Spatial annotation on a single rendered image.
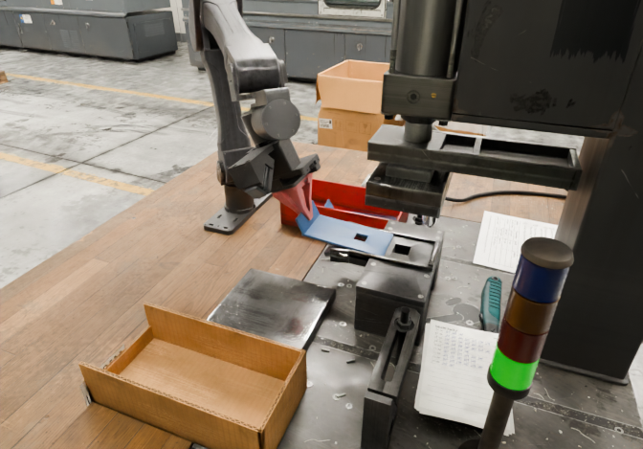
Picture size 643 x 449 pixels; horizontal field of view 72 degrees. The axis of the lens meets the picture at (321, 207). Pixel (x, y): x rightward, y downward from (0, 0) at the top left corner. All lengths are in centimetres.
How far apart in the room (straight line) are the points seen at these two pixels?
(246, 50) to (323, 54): 490
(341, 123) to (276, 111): 246
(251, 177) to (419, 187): 24
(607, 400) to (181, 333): 58
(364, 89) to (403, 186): 239
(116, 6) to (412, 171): 702
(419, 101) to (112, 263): 63
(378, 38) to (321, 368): 486
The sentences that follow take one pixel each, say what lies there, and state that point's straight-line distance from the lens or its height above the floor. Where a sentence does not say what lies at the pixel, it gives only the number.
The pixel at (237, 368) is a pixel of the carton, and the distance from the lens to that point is 66.
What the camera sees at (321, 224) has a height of 100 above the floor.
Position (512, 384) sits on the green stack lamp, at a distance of 47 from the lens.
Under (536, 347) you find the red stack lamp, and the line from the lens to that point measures 45.
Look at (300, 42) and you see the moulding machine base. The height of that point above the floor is 50.
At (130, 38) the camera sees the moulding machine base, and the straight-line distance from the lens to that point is 744.
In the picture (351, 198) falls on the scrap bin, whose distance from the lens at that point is 100.
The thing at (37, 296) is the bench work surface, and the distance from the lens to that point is 91.
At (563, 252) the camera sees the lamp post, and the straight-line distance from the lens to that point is 40.
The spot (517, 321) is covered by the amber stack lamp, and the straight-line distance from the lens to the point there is 43.
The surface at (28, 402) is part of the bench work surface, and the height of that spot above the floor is 90.
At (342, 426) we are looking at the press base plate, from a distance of 61.
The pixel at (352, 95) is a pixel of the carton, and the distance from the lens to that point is 299.
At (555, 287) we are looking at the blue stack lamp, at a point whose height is 117.
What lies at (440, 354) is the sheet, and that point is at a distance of 63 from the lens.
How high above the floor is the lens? 140
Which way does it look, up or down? 29 degrees down
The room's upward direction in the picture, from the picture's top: straight up
